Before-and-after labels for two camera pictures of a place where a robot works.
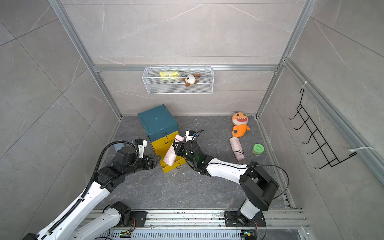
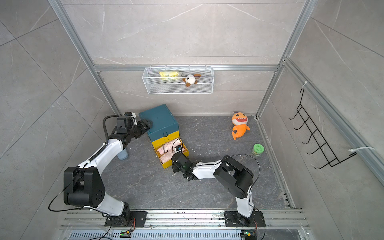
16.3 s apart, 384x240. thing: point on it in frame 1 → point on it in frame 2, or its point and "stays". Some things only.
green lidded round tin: [257, 149] stays
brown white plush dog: [190, 79] stays
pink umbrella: [237, 149] → [170, 147]
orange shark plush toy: [239, 120] stays
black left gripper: [146, 159] → [145, 127]
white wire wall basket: [183, 80] stays
